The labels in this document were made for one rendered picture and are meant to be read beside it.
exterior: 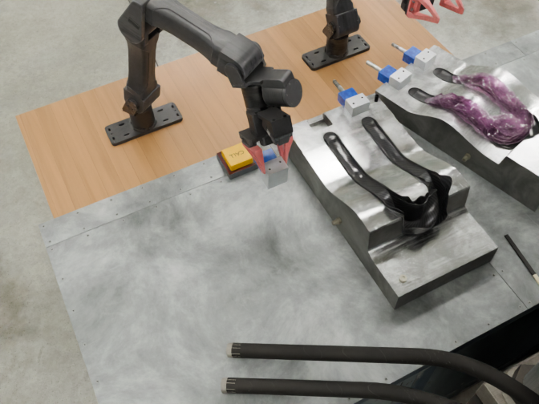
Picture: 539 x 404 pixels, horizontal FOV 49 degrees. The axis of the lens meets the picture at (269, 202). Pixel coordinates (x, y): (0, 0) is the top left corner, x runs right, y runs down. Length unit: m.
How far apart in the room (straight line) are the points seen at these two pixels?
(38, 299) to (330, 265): 1.32
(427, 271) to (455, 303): 0.10
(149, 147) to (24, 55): 1.77
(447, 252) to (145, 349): 0.67
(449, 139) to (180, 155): 0.68
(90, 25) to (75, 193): 1.91
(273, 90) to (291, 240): 0.38
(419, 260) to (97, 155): 0.85
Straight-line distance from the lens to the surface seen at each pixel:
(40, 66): 3.19
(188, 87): 1.72
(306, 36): 1.87
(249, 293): 1.31
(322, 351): 1.18
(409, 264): 1.31
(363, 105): 1.50
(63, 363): 2.22
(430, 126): 1.57
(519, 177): 1.50
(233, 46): 1.20
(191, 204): 1.45
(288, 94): 1.17
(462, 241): 1.37
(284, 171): 1.31
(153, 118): 1.61
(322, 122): 1.52
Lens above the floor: 1.97
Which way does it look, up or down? 55 degrees down
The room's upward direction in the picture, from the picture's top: 1 degrees counter-clockwise
